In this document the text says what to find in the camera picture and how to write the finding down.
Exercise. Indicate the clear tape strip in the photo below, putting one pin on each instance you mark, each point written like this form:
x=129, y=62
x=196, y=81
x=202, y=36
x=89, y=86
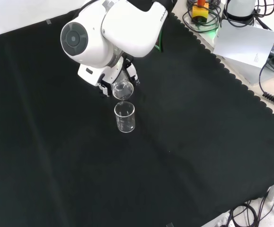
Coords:
x=48, y=22
x=170, y=224

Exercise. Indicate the white black-banded cylinder base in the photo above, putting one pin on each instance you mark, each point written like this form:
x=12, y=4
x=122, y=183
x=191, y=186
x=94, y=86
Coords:
x=239, y=9

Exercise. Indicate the clear glass graduated beaker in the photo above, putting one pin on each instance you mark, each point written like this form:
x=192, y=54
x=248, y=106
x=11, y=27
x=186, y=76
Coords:
x=125, y=118

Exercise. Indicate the pale board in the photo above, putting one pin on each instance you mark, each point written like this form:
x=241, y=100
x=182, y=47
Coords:
x=243, y=42

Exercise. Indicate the black tripod leg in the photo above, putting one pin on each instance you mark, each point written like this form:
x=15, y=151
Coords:
x=261, y=22

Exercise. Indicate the black scalloped bench cloth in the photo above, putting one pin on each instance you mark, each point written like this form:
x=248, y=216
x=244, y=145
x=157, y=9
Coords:
x=56, y=142

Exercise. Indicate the clear glass beaker with spout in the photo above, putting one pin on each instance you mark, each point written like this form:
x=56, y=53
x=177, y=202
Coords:
x=122, y=91

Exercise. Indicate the yellow stop button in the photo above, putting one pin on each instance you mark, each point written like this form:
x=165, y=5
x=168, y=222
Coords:
x=200, y=11

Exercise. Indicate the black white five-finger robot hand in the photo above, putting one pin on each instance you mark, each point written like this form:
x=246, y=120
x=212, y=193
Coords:
x=130, y=72

